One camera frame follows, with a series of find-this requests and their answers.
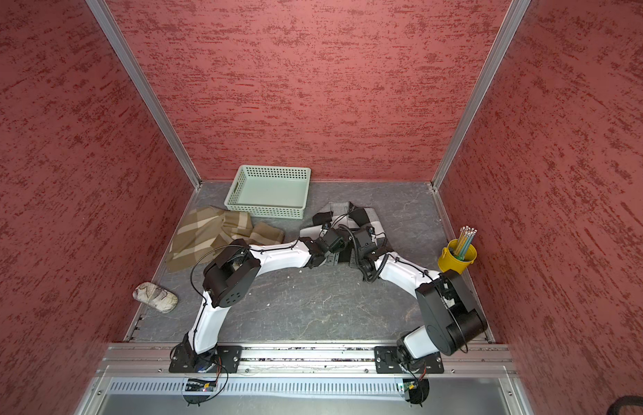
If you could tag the rolled beige patterned cloth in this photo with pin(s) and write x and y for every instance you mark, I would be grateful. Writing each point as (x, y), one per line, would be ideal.
(155, 297)

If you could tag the bundle of coloured pencils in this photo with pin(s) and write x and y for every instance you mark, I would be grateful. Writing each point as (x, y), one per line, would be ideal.
(463, 242)

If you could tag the aluminium front rail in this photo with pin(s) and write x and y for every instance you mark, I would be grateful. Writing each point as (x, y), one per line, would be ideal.
(333, 369)

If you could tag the light green plastic basket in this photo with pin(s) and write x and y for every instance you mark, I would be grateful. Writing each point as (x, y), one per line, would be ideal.
(270, 191)

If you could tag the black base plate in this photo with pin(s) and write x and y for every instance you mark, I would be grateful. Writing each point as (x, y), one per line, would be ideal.
(386, 359)
(221, 359)

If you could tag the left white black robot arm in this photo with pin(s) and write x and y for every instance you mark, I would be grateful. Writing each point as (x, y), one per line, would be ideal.
(228, 278)

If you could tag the black white checkered scarf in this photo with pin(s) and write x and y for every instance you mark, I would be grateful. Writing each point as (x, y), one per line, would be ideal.
(347, 216)

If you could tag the brown beige plaid scarf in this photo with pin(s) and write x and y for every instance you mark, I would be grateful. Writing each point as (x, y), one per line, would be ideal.
(208, 229)

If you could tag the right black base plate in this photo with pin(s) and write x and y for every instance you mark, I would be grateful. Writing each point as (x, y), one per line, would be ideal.
(386, 359)

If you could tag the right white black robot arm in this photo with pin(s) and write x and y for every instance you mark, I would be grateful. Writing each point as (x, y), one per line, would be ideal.
(451, 315)

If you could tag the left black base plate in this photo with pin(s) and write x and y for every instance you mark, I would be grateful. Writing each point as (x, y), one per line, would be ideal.
(221, 359)

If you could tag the yellow pencil cup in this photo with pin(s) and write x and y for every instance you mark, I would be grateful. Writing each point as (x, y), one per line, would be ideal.
(447, 261)

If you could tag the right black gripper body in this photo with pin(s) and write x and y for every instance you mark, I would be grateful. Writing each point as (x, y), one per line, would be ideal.
(360, 256)

